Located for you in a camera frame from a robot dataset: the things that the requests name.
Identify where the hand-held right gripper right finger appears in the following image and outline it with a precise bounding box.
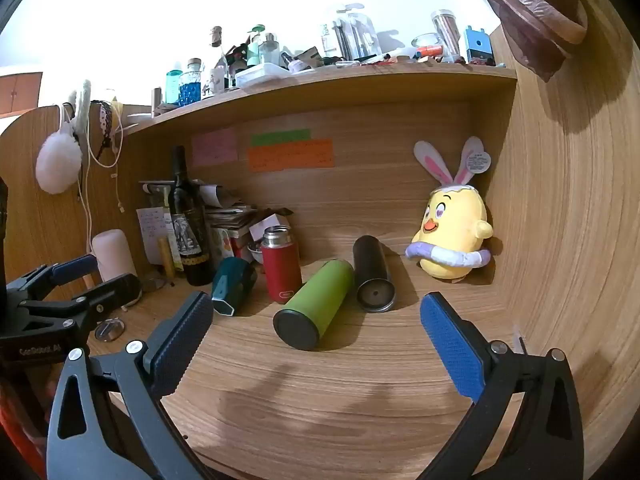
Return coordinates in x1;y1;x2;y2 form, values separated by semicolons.
417;291;586;480

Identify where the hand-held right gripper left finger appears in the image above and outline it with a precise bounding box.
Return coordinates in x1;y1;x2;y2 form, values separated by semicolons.
46;290;216;480

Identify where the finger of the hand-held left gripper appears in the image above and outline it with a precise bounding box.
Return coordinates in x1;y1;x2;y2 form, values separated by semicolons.
6;254;99;307
17;273;143;333

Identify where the green thermos cup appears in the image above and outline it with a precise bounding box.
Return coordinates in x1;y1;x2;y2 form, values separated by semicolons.
272;258;357;352

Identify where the dark teal cup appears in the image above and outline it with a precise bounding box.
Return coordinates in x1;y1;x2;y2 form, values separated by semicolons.
211;256;258;317

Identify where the black thermos cup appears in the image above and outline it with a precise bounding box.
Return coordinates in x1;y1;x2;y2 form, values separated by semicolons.
352;235;397;314

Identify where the red thermos cup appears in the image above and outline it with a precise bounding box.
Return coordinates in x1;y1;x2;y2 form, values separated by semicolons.
260;226;304;305

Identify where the pale pink cylinder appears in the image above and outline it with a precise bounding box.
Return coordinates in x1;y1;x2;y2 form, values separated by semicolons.
91;229;139;287

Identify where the yellow tube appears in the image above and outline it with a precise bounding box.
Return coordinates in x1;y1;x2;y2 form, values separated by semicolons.
157;236;177;281

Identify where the white note sheet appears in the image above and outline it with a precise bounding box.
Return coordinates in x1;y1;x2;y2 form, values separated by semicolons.
136;205;174;267

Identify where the dark wine bottle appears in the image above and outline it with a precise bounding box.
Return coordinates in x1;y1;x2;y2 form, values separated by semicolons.
167;145;217;287

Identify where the white fluffy pompom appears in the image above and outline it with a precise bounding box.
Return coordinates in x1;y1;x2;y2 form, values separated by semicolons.
35;122;83;195

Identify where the yellow chick plush toy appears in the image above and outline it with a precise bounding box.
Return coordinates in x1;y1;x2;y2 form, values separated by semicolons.
405;136;496;283

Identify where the pile of papers and books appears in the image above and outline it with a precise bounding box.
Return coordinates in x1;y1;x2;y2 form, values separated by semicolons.
200;180;297;263

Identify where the black lace headband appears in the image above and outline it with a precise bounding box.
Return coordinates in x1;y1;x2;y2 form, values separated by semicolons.
89;100;124;169

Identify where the pink sticky note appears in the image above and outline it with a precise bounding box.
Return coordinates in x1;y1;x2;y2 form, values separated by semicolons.
191;127;238;168

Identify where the wooden cabinet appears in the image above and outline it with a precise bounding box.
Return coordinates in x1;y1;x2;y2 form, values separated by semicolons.
0;71;44;116

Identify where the teal plastic bottle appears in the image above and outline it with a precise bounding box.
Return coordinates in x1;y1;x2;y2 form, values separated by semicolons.
164;62;183;106

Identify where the blue glass bottle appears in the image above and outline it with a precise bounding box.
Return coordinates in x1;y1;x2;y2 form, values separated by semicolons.
177;58;205;107

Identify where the orange sticky note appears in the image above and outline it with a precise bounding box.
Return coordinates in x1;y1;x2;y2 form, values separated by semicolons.
248;139;334;172

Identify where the green sticky note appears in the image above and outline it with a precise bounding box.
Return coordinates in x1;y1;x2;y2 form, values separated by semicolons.
250;129;312;147

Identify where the corked glass bottle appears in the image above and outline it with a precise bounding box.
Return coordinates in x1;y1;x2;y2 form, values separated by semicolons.
209;26;229;92

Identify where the white flat box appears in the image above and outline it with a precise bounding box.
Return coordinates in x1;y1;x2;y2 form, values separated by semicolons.
235;62;294;90

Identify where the green pump bottle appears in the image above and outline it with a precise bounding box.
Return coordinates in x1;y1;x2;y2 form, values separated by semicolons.
247;24;266;69

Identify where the blue box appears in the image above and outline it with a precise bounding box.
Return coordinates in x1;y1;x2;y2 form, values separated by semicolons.
464;25;496;66

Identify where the clear glass bowl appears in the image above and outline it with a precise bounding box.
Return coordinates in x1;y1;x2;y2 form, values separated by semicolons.
411;32;444;57

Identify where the glass jar with sticks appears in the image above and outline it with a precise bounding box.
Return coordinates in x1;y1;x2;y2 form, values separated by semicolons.
431;9;464;62

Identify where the clear plastic package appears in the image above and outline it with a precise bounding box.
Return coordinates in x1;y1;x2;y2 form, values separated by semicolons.
321;4;384;62

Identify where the brown plastic bag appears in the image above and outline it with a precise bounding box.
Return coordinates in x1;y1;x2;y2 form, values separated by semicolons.
474;0;590;84

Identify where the white cable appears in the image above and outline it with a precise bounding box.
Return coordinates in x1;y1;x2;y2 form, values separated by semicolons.
75;107;126;243

